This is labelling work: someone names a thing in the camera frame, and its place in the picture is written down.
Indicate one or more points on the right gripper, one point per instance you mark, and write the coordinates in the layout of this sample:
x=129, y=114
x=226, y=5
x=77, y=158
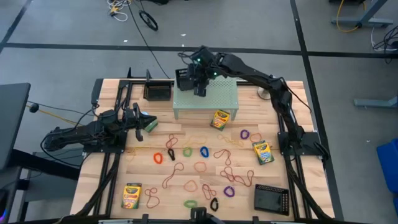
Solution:
x=199, y=71

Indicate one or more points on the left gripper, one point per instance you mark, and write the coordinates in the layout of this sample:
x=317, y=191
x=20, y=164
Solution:
x=130, y=121

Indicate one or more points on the black plastic slotted basket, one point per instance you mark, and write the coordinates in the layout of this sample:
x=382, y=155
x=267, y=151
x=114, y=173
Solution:
x=157, y=91
x=182, y=82
x=270, y=199

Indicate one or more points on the yellow rubber band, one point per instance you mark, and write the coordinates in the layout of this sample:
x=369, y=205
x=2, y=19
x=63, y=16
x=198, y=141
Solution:
x=133, y=149
x=186, y=143
x=231, y=141

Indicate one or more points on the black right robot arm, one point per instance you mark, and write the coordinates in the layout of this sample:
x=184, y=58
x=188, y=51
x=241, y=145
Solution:
x=280, y=93

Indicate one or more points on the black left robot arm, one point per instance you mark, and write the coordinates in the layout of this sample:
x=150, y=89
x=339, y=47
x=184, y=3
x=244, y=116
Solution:
x=71, y=135

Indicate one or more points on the black side desk top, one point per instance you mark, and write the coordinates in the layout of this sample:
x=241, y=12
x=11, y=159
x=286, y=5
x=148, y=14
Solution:
x=12, y=118

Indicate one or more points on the grey desk foot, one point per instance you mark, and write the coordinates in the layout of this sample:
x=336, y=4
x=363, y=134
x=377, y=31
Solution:
x=363, y=21
x=376, y=102

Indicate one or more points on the green perforated metal riser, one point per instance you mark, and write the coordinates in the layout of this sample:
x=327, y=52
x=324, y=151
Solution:
x=224, y=96

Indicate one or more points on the black control box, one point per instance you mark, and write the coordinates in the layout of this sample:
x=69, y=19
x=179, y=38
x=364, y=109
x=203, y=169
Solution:
x=97, y=90

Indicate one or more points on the white bulb table lamp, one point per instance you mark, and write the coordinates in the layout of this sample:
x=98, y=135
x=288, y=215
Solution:
x=262, y=93

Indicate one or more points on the black round knob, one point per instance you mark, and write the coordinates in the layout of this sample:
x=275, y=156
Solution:
x=33, y=107

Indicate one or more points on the blue plastic bin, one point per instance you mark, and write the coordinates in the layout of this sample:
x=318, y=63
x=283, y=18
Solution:
x=390, y=165

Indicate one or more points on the black aluminium table frame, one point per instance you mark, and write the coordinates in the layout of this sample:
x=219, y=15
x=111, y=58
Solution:
x=124, y=83

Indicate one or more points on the black frame bracket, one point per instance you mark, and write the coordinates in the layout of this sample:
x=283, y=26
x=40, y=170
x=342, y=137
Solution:
x=148, y=76
x=130, y=74

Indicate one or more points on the black side desk frame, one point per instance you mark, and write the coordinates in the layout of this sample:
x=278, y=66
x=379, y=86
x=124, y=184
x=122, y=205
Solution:
x=46, y=161

